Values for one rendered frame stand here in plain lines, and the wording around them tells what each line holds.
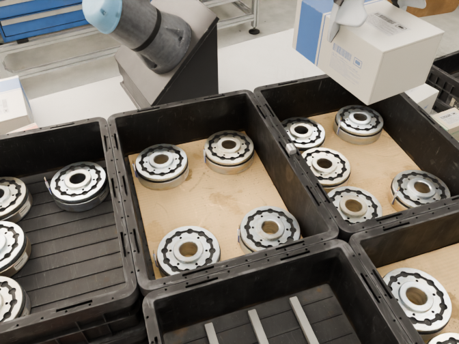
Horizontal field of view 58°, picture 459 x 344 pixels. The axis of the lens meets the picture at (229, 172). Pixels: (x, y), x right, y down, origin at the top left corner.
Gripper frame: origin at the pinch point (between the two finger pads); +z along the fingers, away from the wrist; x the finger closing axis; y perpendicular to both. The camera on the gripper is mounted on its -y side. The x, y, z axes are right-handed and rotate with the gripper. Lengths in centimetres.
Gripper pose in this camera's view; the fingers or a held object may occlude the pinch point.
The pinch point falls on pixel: (362, 29)
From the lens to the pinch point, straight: 73.3
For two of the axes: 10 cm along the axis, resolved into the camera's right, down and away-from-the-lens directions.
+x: 8.8, -3.4, 3.3
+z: 0.0, 7.0, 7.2
